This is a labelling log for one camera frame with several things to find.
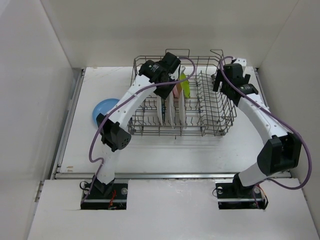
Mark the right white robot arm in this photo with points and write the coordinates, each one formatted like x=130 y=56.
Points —
x=281 y=148

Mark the pink plastic plate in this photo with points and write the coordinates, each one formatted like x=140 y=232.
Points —
x=177 y=90

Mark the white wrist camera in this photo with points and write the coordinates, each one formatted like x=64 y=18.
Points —
x=241 y=61
x=176 y=75

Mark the green plastic plate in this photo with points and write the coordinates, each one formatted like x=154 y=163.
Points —
x=185 y=85

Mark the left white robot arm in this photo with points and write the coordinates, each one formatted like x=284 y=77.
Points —
x=153 y=77

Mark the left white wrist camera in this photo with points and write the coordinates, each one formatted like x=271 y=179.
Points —
x=176 y=75

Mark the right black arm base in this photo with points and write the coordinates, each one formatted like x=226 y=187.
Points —
x=228 y=198

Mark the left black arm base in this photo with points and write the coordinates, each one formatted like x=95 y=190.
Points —
x=115 y=200

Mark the white ceramic plate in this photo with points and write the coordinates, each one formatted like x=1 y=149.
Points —
x=161 y=110
x=170 y=110

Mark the blue plastic plate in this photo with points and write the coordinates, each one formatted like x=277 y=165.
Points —
x=103 y=107

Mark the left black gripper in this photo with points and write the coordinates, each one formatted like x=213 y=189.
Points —
x=163 y=94

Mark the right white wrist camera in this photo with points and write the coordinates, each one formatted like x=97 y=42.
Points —
x=241 y=61

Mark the right white printed plate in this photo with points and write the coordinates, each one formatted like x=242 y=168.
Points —
x=182 y=110

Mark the left white ceramic plate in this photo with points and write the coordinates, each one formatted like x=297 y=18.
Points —
x=161 y=110

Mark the grey wire dish rack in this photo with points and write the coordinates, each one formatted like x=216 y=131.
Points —
x=207 y=112

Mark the middle white ceramic plate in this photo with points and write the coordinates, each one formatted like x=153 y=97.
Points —
x=170 y=110

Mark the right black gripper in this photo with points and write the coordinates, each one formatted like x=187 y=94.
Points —
x=219 y=78

